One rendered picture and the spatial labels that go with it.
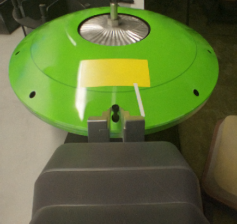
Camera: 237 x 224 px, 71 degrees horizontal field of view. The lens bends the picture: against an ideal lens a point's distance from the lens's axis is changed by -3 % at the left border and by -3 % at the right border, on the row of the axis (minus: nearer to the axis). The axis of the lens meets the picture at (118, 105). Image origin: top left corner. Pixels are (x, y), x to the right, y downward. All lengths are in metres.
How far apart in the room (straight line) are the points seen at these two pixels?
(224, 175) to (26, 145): 0.61
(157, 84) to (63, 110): 0.10
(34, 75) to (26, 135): 0.18
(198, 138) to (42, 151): 1.33
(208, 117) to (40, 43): 1.57
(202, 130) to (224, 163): 0.88
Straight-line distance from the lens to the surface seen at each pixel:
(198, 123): 1.62
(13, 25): 0.77
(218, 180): 0.70
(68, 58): 0.22
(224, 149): 0.77
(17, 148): 0.37
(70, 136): 0.33
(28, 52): 0.27
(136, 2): 0.94
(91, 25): 0.28
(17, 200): 0.33
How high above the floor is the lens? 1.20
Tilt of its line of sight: 50 degrees down
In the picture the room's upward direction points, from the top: 1 degrees clockwise
